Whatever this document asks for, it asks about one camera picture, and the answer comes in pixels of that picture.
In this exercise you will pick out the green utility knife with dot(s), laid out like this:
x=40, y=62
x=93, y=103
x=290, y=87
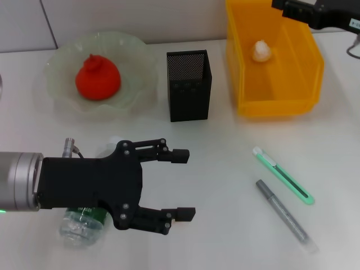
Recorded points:
x=284, y=174

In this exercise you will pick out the red tomato-shaped toy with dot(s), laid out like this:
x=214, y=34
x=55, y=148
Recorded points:
x=98, y=81

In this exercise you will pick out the clear green-label water bottle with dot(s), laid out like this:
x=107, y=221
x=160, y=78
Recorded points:
x=78, y=227

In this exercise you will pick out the green glass fruit plate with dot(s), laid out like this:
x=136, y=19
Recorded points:
x=135, y=84

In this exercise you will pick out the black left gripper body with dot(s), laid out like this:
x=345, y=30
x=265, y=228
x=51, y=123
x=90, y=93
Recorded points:
x=90, y=180

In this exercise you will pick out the white paper ball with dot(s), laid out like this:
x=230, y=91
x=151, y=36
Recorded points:
x=261, y=52

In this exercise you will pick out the black mesh pen holder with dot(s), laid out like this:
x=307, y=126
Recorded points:
x=188, y=98

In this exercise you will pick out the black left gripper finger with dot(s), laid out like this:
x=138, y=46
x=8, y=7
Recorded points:
x=180, y=156
x=184, y=213

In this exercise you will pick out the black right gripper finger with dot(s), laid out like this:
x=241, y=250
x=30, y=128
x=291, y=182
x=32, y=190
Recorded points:
x=278, y=4
x=298, y=11

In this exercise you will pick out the grey marker pen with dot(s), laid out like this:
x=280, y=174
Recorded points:
x=284, y=213

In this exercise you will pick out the yellow plastic bin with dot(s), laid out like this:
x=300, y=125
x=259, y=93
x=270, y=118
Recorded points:
x=281, y=84

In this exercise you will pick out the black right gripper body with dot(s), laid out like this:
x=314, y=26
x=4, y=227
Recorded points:
x=332, y=12

